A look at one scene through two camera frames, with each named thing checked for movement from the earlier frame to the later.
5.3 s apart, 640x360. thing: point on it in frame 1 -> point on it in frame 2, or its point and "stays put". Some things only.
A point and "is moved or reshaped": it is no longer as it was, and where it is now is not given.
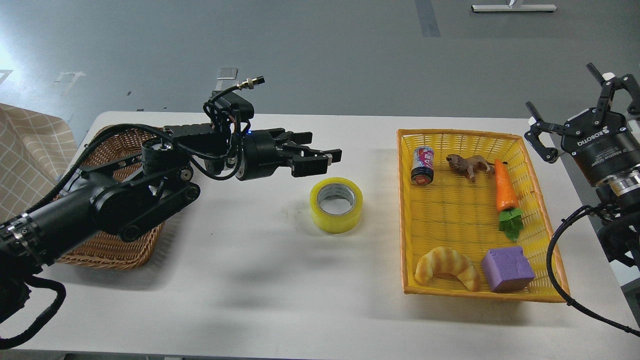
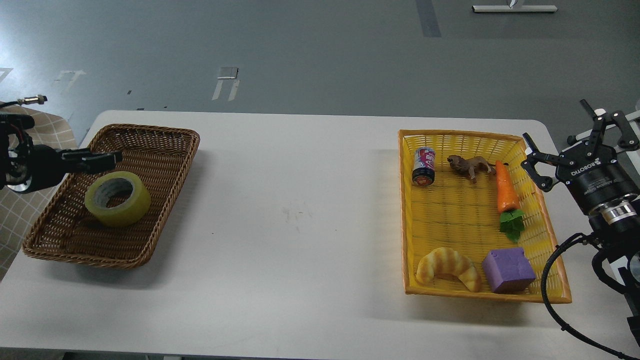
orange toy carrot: (511, 219) stays put
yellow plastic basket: (475, 221) stays put
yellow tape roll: (336, 205) is moved or reshaped
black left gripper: (262, 152) -> (33, 168)
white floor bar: (515, 7) stays put
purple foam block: (506, 269) stays put
